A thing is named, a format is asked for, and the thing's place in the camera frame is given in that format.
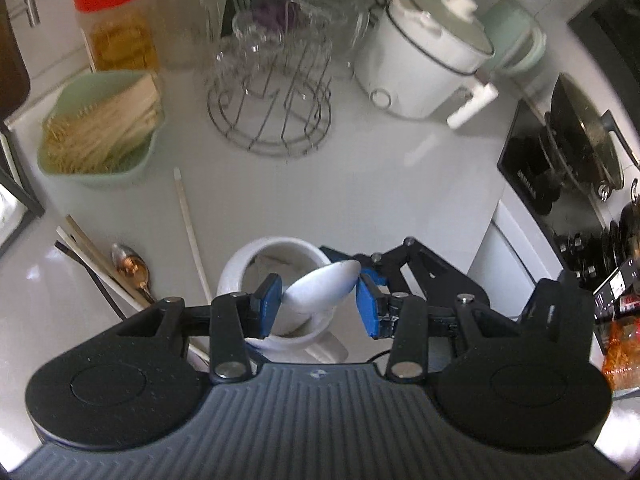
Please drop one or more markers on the clear drinking glass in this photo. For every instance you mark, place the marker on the clear drinking glass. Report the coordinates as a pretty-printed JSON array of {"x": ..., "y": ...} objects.
[
  {"x": 307, "y": 35},
  {"x": 237, "y": 50}
]

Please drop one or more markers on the white chopstick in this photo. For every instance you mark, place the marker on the white chopstick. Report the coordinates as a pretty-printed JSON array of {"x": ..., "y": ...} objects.
[
  {"x": 192, "y": 240},
  {"x": 85, "y": 256}
]

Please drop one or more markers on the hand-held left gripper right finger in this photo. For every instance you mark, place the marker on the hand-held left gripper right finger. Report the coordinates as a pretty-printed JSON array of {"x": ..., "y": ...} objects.
[{"x": 367, "y": 310}]

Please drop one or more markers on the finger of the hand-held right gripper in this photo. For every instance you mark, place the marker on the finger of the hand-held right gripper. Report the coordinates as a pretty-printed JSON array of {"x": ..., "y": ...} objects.
[{"x": 334, "y": 252}]

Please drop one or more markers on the wok with glass lid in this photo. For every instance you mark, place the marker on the wok with glass lid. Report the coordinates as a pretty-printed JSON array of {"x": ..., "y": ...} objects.
[{"x": 585, "y": 125}]

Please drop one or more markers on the tall textured glass tumbler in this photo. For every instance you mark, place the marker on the tall textured glass tumbler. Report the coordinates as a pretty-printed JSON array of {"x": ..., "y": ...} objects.
[{"x": 190, "y": 10}]

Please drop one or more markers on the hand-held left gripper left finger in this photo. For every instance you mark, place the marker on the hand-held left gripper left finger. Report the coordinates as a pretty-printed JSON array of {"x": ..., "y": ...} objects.
[{"x": 272, "y": 302}]

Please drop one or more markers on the white ceramic jar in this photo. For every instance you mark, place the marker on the white ceramic jar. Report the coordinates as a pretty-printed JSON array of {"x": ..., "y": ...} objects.
[{"x": 232, "y": 285}]

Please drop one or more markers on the light wooden chopstick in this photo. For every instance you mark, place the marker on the light wooden chopstick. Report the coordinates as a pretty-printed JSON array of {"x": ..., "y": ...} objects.
[{"x": 90, "y": 240}]

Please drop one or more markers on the white drip tray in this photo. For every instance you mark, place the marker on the white drip tray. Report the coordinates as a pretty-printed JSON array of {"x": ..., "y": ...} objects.
[{"x": 7, "y": 215}]

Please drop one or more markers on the purple lid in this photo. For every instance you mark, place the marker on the purple lid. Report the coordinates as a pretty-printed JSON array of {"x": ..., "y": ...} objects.
[{"x": 270, "y": 15}]

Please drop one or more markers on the dark cookware pile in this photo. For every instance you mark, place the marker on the dark cookware pile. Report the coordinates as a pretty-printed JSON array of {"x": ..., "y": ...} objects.
[{"x": 590, "y": 255}]

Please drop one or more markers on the textured glass pitcher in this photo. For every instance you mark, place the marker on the textured glass pitcher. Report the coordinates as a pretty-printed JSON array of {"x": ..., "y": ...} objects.
[{"x": 345, "y": 0}]

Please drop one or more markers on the white ceramic spoon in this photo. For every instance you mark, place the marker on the white ceramic spoon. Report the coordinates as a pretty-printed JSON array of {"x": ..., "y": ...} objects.
[{"x": 320, "y": 285}]

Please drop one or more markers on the green plastic basket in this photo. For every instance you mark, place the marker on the green plastic basket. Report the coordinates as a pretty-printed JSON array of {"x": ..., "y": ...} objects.
[{"x": 125, "y": 170}]

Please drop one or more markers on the green electric kettle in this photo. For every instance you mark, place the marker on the green electric kettle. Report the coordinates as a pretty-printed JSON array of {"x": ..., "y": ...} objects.
[{"x": 520, "y": 35}]

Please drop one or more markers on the orange red snack packet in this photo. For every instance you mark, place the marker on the orange red snack packet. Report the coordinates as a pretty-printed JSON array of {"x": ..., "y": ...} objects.
[{"x": 620, "y": 355}]

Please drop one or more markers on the black chopstick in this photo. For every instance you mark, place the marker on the black chopstick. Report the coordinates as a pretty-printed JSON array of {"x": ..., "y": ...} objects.
[{"x": 90, "y": 281}]

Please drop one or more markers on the black induction cooktop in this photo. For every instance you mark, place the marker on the black induction cooktop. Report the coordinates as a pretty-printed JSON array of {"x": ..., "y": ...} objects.
[{"x": 525, "y": 160}]

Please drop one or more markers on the white electric cooker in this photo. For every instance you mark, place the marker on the white electric cooker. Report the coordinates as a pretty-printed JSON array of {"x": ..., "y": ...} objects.
[{"x": 415, "y": 60}]

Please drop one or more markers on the rose gold spoon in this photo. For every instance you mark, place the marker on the rose gold spoon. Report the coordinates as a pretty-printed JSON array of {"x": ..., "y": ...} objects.
[{"x": 134, "y": 270}]

